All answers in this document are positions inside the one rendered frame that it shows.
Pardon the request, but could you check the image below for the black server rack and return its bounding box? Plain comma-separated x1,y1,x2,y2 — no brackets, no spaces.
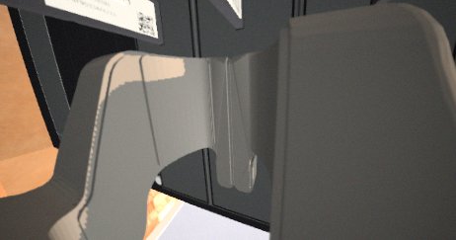
0,0,456,233

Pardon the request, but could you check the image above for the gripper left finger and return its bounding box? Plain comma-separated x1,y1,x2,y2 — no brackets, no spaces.
0,50,234,240

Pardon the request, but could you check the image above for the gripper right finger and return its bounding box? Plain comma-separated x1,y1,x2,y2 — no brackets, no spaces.
230,3,456,240

